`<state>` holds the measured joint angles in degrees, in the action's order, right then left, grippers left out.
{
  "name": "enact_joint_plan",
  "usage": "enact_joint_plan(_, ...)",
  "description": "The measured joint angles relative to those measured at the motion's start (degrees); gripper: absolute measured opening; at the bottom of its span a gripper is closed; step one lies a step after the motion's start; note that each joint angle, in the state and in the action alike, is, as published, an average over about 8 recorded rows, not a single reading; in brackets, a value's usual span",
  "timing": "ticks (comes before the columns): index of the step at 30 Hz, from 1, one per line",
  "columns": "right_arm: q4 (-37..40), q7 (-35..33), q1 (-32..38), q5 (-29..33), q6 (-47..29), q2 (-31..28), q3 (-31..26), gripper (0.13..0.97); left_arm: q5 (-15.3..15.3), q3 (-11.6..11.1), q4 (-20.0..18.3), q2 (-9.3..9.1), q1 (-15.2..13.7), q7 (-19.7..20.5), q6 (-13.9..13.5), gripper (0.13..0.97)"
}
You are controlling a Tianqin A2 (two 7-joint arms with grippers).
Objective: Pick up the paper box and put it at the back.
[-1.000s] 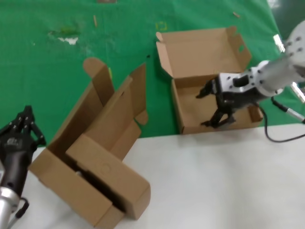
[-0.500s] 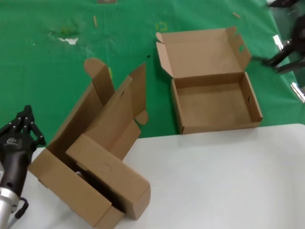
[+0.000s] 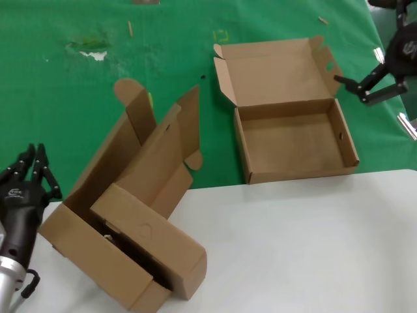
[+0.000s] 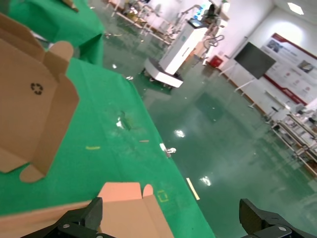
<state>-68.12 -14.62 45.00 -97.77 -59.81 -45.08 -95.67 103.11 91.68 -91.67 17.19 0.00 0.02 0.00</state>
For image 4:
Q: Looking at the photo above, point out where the cardboard box round hole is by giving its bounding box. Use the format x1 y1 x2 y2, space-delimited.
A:
0 182 174 238

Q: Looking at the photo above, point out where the small cardboard piece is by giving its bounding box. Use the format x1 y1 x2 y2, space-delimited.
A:
61 0 80 13

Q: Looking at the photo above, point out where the green table cloth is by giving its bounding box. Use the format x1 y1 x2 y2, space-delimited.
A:
0 58 216 238
7 0 105 67

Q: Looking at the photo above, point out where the white screen stand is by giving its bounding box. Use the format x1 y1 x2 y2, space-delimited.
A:
218 61 257 110

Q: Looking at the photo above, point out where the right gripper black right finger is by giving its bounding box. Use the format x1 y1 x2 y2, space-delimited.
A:
239 198 317 238

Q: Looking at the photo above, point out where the red white wall board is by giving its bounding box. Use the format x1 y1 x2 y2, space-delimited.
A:
261 32 317 106

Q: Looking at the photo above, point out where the large open cardboard box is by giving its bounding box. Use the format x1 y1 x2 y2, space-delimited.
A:
0 12 74 76

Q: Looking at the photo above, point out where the metal binder clip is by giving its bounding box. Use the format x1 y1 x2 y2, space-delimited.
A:
159 143 177 159

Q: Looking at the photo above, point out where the metal storage shelf rack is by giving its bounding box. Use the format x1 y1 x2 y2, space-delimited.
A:
270 98 317 178

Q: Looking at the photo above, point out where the open cardboard box recycle print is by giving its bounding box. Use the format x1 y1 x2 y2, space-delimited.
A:
0 37 80 184

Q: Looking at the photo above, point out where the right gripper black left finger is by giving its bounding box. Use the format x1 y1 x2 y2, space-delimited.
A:
23 197 105 238

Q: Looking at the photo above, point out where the white mobile robot machine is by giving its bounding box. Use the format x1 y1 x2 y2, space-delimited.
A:
144 3 230 89

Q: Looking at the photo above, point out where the black display screen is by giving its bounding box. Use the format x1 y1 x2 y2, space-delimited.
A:
233 41 276 80

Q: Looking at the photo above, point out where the red fire cabinet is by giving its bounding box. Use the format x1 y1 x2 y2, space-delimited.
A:
209 55 223 68

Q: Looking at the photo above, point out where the cream floor tape strip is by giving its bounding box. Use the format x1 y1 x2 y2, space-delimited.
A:
185 177 201 201

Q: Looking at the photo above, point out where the yellow tape square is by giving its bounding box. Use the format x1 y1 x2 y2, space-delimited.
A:
157 189 169 203

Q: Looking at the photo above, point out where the ceiling light panel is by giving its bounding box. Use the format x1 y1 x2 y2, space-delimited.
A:
287 1 305 15

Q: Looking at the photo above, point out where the cluttered workbench row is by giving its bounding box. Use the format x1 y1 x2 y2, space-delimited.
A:
106 0 175 46

